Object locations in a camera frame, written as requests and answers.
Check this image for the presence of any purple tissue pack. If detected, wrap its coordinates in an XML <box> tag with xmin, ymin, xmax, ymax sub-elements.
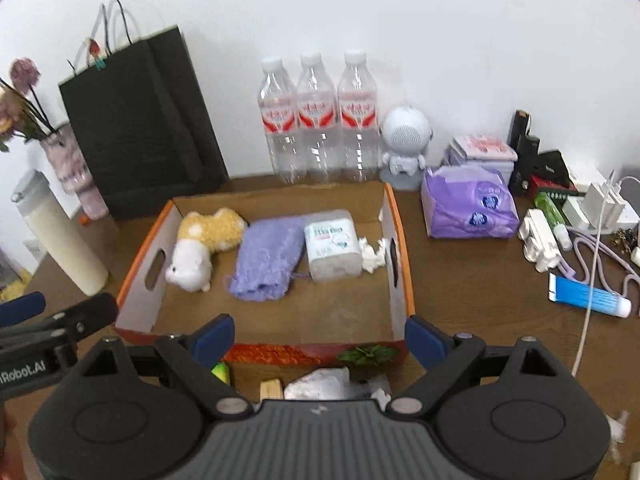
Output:
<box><xmin>421</xmin><ymin>166</ymin><xmax>521</xmax><ymax>239</ymax></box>

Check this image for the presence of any black paper bag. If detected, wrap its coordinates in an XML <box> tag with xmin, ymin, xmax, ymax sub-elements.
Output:
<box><xmin>59</xmin><ymin>0</ymin><xmax>232</xmax><ymax>222</ymax></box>

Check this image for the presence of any white robot-shaped speaker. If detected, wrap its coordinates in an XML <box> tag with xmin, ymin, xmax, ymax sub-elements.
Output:
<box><xmin>379</xmin><ymin>104</ymin><xmax>433</xmax><ymax>192</ymax></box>

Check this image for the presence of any pink glitter vase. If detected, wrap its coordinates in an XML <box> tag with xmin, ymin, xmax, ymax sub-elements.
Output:
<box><xmin>40</xmin><ymin>122</ymin><xmax>108</xmax><ymax>221</ymax></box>

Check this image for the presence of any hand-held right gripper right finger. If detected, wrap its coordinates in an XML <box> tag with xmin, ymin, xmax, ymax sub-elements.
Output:
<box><xmin>387</xmin><ymin>314</ymin><xmax>556</xmax><ymax>418</ymax></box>

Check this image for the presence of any yellow and white plush toy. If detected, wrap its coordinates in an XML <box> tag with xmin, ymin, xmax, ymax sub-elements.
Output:
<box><xmin>165</xmin><ymin>208</ymin><xmax>247</xmax><ymax>292</ymax></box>

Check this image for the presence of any black wedge-shaped object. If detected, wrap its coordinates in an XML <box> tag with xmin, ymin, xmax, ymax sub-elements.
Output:
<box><xmin>530</xmin><ymin>150</ymin><xmax>578</xmax><ymax>191</ymax></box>

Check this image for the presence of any cream thermos bottle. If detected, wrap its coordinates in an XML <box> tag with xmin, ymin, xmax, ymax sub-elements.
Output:
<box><xmin>11</xmin><ymin>169</ymin><xmax>110</xmax><ymax>297</ymax></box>

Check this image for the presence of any orange cardboard box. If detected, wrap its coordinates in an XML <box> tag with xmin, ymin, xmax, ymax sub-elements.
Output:
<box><xmin>112</xmin><ymin>181</ymin><xmax>416</xmax><ymax>368</ymax></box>

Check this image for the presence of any red and black box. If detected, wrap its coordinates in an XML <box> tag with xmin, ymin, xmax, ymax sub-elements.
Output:
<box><xmin>530</xmin><ymin>175</ymin><xmax>577</xmax><ymax>198</ymax></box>

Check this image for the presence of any small green bottle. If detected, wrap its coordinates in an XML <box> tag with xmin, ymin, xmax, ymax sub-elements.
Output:
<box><xmin>534</xmin><ymin>192</ymin><xmax>573</xmax><ymax>251</ymax></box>

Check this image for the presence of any pink printed packet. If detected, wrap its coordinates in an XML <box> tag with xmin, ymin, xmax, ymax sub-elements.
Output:
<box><xmin>442</xmin><ymin>134</ymin><xmax>518</xmax><ymax>181</ymax></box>

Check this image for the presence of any white charger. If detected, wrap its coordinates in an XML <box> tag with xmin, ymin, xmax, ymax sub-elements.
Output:
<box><xmin>585</xmin><ymin>182</ymin><xmax>631</xmax><ymax>226</ymax></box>

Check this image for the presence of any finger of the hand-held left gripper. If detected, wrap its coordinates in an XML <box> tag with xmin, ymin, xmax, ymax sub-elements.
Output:
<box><xmin>50</xmin><ymin>294</ymin><xmax>120</xmax><ymax>361</ymax></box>
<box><xmin>0</xmin><ymin>292</ymin><xmax>47</xmax><ymax>330</ymax></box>

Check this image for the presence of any dark key bunch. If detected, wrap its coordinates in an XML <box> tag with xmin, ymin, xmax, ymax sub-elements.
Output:
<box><xmin>612</xmin><ymin>227</ymin><xmax>638</xmax><ymax>251</ymax></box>

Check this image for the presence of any white tissue pack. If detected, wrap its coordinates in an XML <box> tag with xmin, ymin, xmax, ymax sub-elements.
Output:
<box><xmin>304</xmin><ymin>210</ymin><xmax>363</xmax><ymax>281</ymax></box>

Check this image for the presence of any yellow object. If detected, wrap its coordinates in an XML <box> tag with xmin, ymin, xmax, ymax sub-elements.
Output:
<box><xmin>0</xmin><ymin>267</ymin><xmax>33</xmax><ymax>303</ymax></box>

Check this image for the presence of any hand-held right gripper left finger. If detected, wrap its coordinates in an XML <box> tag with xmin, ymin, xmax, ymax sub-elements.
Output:
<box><xmin>82</xmin><ymin>314</ymin><xmax>253</xmax><ymax>418</ymax></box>

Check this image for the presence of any clear water bottle red label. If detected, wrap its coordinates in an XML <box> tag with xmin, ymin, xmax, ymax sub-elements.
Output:
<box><xmin>296</xmin><ymin>54</ymin><xmax>342</xmax><ymax>183</ymax></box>
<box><xmin>257</xmin><ymin>57</ymin><xmax>307</xmax><ymax>185</ymax></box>
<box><xmin>337</xmin><ymin>50</ymin><xmax>380</xmax><ymax>182</ymax></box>

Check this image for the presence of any white power strip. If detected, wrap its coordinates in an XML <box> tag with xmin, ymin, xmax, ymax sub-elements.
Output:
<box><xmin>562</xmin><ymin>170</ymin><xmax>640</xmax><ymax>233</ymax></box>

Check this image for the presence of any blue toothpaste tube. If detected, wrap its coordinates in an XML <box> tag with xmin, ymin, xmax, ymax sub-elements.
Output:
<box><xmin>547</xmin><ymin>272</ymin><xmax>633</xmax><ymax>318</ymax></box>

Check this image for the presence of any small artificial green plant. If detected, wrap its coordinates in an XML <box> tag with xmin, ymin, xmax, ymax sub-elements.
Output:
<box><xmin>337</xmin><ymin>345</ymin><xmax>401</xmax><ymax>368</ymax></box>

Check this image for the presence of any purple fluffy pouch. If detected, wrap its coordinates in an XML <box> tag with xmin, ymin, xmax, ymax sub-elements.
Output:
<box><xmin>225</xmin><ymin>217</ymin><xmax>307</xmax><ymax>302</ymax></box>

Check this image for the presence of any tall black device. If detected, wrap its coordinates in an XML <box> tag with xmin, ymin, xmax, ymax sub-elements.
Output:
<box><xmin>507</xmin><ymin>109</ymin><xmax>541</xmax><ymax>196</ymax></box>

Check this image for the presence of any purple cable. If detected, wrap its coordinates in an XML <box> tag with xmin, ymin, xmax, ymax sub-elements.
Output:
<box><xmin>560</xmin><ymin>227</ymin><xmax>640</xmax><ymax>306</ymax></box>

